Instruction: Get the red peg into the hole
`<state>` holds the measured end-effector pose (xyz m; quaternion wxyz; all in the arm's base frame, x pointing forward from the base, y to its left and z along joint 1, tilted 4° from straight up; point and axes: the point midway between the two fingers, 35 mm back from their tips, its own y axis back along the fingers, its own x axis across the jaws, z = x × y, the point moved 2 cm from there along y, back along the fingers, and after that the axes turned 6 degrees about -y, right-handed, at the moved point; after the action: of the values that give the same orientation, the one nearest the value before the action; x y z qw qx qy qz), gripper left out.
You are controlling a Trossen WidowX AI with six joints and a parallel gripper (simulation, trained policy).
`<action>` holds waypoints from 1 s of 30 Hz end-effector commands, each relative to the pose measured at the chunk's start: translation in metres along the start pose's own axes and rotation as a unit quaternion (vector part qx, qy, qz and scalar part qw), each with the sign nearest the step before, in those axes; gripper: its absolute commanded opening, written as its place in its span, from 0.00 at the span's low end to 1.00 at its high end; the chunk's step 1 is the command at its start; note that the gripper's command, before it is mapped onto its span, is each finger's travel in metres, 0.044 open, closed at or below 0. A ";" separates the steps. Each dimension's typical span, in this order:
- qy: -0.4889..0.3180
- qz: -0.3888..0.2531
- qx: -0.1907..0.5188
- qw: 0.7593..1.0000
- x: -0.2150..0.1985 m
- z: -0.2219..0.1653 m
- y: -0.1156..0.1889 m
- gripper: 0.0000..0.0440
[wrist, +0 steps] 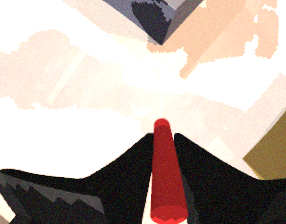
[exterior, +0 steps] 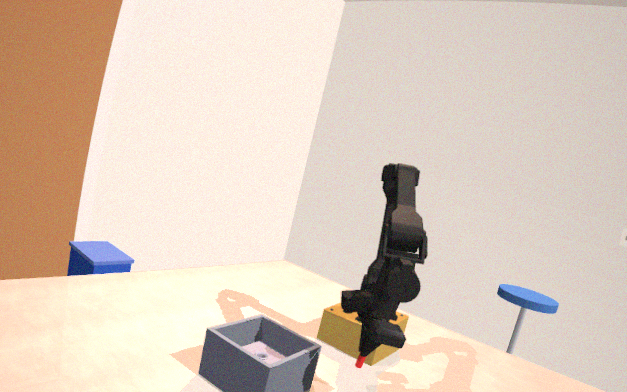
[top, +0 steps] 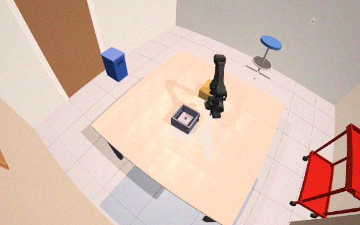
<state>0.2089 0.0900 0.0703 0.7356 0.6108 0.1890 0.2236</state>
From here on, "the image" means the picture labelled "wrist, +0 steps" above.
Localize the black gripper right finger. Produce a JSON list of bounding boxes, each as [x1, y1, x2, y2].
[[174, 132, 286, 224]]

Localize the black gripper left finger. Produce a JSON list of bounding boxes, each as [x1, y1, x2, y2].
[[0, 133, 154, 224]]

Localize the red peg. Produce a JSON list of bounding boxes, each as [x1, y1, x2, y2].
[[151, 119, 188, 224]]

